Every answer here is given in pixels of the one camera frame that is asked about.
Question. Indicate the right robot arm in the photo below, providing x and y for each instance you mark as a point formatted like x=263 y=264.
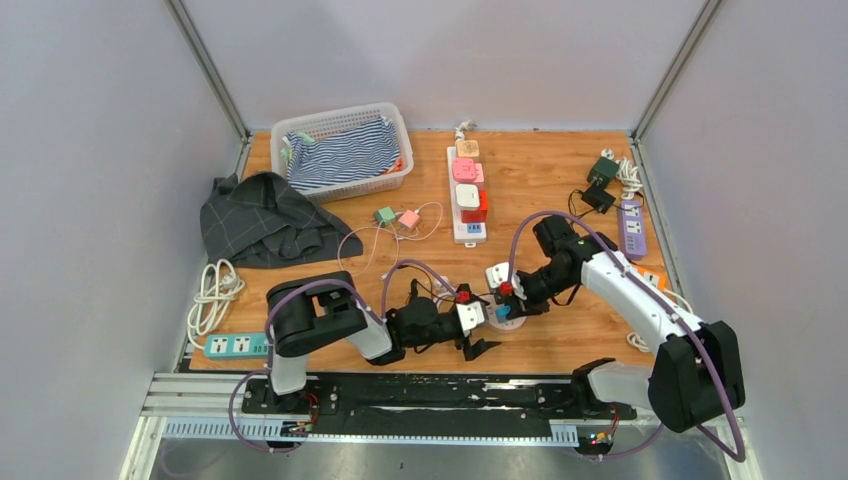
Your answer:
x=696 y=375

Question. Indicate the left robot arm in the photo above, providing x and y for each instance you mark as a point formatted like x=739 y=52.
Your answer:
x=309 y=314

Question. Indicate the orange power strip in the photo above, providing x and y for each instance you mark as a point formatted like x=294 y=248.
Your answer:
x=656 y=278

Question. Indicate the purple power strip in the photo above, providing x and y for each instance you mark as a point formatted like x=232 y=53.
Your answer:
x=632 y=225

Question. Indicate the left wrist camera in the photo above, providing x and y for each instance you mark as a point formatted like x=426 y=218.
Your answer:
x=471 y=316

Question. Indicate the beige plug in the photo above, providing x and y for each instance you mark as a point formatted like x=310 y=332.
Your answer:
x=467 y=148

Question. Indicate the dark grey plaid cloth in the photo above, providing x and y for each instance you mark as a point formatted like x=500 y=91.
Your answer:
x=262 y=222

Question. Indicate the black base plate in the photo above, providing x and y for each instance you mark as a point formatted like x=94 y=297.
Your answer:
x=443 y=405

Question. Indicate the red plug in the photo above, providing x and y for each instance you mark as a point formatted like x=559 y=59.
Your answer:
x=478 y=215

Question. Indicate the white plug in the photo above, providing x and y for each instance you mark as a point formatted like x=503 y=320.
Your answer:
x=467 y=197

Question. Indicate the pink plug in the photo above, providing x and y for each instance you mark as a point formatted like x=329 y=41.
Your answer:
x=467 y=171

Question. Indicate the white plastic basket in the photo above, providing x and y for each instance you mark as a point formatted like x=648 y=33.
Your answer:
x=321 y=125

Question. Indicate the black adapter at right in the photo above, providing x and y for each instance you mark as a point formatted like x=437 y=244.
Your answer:
x=597 y=198

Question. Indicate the dark green adapter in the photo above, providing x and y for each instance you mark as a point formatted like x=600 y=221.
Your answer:
x=602 y=172

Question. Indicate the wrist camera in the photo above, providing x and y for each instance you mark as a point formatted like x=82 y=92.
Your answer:
x=471 y=316
x=496 y=275

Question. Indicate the striped cloth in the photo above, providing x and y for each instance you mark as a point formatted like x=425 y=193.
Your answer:
x=364 y=152

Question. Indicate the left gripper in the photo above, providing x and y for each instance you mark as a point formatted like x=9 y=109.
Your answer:
x=471 y=351

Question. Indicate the white long power strip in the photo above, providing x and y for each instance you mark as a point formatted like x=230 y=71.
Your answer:
x=469 y=235

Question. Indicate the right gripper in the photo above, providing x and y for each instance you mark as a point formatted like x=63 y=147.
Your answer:
x=518 y=309

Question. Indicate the green small charger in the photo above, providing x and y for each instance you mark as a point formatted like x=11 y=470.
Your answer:
x=385 y=216

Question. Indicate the teal power strip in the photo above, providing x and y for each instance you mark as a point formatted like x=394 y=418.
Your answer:
x=236 y=346

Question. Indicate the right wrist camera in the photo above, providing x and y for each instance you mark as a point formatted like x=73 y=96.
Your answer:
x=496 y=275

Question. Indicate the blue plug adapter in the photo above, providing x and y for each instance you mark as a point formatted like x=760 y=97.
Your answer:
x=502 y=313

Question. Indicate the round pink socket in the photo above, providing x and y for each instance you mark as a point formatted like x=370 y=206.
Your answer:
x=503 y=324

